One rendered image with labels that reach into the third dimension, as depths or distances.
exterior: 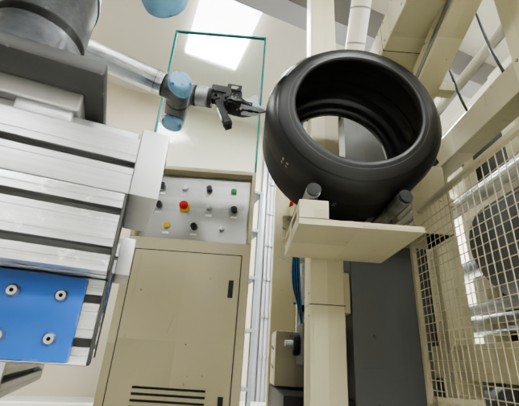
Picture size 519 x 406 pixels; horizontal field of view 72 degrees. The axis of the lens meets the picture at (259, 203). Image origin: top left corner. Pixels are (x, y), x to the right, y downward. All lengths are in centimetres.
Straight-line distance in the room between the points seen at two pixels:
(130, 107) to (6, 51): 468
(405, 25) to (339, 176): 76
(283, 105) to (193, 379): 107
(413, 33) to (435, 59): 14
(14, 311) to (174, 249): 124
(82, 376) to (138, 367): 264
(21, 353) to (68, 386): 379
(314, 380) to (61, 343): 102
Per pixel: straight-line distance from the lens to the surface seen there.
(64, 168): 44
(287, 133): 113
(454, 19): 157
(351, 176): 109
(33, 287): 45
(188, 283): 159
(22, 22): 56
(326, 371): 135
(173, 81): 117
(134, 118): 506
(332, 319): 136
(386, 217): 126
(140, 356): 159
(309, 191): 107
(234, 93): 134
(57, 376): 423
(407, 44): 170
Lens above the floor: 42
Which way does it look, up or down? 24 degrees up
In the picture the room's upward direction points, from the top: 4 degrees clockwise
